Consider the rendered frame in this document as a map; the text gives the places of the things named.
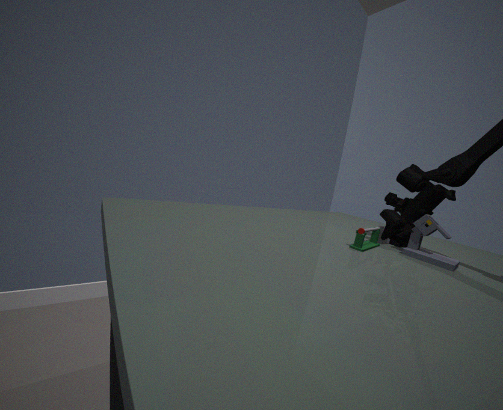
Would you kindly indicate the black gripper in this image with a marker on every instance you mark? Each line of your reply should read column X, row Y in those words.
column 396, row 223

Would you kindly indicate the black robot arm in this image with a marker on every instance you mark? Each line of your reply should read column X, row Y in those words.
column 454, row 173

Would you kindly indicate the grey tapered pin with red cap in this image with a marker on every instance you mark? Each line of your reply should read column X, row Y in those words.
column 362, row 231

